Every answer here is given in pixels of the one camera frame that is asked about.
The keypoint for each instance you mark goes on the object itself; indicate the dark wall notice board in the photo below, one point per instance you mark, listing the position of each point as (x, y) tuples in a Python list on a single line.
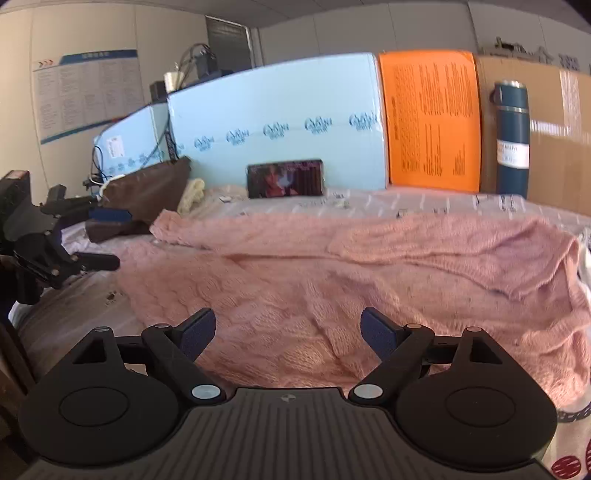
[(228, 41)]

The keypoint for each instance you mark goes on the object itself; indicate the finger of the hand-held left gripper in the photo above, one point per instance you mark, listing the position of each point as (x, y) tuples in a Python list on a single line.
[(111, 215), (99, 262)]

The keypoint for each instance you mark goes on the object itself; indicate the large light blue foam board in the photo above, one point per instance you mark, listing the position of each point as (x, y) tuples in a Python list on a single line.
[(286, 101)]

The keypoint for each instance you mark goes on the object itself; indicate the dark blue thermos bottle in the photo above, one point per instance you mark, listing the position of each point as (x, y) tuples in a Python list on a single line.
[(511, 120)]

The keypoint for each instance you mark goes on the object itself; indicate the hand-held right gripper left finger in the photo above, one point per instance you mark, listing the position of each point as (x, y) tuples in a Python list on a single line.
[(199, 333)]

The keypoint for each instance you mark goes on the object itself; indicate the orange printed board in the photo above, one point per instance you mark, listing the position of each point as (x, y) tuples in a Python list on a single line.
[(431, 120)]

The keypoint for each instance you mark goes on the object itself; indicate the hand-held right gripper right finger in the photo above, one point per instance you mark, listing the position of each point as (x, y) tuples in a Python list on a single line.
[(376, 333)]

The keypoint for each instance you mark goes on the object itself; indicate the small light blue foam board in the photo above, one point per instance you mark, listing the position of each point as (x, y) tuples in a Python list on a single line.
[(134, 138)]

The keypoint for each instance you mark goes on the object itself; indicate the black smartphone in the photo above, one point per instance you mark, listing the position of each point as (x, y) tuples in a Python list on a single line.
[(285, 179)]

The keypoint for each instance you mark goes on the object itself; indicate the white paper cup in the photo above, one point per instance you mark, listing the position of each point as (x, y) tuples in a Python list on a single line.
[(171, 82)]

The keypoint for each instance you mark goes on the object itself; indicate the brown garment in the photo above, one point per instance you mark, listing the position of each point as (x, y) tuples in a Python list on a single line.
[(147, 194)]

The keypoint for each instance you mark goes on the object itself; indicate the wall poster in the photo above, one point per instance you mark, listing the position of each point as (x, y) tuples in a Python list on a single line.
[(87, 92)]

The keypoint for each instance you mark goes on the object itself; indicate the pink knit sweater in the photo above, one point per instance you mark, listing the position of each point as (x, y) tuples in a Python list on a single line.
[(351, 295)]

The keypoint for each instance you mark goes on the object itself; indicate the brown cardboard box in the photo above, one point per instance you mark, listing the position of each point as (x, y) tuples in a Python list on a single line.
[(558, 157)]

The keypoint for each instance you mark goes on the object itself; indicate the cream knit cloth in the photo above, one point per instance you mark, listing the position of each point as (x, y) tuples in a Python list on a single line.
[(193, 196)]

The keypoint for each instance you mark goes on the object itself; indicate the red dotted patterned cloth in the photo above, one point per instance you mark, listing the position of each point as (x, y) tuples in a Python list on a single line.
[(575, 443)]

